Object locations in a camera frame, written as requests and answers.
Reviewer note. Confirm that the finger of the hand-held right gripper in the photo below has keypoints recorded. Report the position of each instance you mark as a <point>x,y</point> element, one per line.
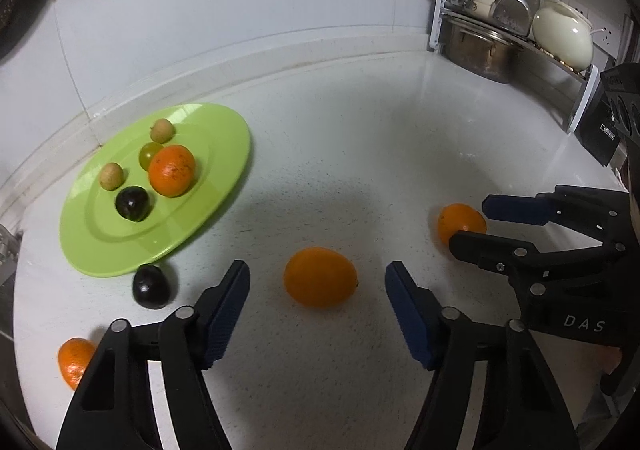
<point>480,250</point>
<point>510,209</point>

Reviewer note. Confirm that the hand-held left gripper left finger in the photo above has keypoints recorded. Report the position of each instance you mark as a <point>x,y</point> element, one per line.
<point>227,315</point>

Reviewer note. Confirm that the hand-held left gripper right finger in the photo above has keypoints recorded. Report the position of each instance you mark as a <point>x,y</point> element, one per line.
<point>407,310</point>

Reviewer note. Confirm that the small orange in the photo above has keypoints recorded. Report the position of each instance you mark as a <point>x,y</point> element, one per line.
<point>457,220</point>
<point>320,277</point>

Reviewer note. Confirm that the dark plum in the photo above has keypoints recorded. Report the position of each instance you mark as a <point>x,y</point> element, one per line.
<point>132,203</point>
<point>154,286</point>

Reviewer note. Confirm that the large orange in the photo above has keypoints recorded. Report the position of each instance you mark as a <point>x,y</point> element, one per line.
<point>172,170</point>
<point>74,361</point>

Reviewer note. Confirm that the green plate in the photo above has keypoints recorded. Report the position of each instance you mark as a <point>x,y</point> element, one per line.
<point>210,149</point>

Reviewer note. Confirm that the green tomato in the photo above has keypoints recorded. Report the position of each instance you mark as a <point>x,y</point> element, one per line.
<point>147,155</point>

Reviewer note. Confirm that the tan longan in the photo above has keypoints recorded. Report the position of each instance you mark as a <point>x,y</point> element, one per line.
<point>111,175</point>
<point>162,129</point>

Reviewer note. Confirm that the person's right forearm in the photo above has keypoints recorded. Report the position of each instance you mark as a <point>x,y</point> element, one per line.
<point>610,359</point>

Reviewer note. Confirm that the black knife block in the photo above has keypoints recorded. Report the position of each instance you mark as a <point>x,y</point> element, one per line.
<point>602,129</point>

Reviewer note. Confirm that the large steel pot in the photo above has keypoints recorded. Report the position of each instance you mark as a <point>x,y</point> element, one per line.
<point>477,52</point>

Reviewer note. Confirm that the white ceramic pot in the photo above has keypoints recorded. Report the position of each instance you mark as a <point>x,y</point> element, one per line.
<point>562,34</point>

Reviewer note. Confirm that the white steel dish rack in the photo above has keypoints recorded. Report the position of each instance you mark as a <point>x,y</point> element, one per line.
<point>434,22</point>

